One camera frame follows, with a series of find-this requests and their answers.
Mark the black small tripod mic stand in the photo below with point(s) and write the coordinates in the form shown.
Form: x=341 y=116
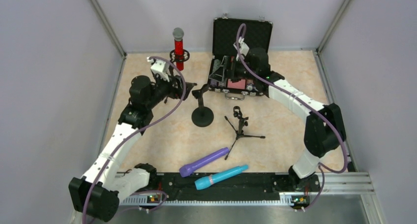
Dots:
x=242 y=122

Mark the black tripod shock-mount stand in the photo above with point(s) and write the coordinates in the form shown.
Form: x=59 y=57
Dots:
x=178 y=59

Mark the black poker chip case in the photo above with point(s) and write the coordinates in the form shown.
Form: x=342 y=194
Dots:
x=240 y=57

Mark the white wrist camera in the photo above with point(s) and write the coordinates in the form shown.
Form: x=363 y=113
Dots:
x=241 y=47
x=159 y=68

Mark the black round-base mic stand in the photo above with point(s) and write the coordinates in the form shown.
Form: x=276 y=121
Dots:
x=202 y=116

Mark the cyan microphone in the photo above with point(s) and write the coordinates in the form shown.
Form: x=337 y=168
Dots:
x=207 y=181

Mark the red glitter microphone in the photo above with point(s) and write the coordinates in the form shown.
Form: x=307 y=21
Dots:
x=178 y=35

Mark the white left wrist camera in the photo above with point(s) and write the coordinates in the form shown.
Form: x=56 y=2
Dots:
x=159 y=68

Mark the pink card deck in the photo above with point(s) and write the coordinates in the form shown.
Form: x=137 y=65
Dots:
x=240 y=84

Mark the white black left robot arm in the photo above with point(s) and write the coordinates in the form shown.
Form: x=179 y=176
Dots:
x=99 y=192

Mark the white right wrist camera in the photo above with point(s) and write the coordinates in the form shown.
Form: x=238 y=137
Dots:
x=241 y=47

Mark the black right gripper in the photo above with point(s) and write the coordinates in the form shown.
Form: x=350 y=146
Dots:
x=233 y=72

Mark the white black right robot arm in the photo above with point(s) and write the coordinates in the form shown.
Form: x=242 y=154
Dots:
x=324 y=126

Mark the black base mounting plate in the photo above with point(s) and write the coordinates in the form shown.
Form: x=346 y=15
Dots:
x=243 y=187

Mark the purple microphone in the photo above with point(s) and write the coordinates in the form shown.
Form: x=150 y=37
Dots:
x=187 y=169

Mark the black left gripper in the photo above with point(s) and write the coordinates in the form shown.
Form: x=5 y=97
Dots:
x=177 y=86

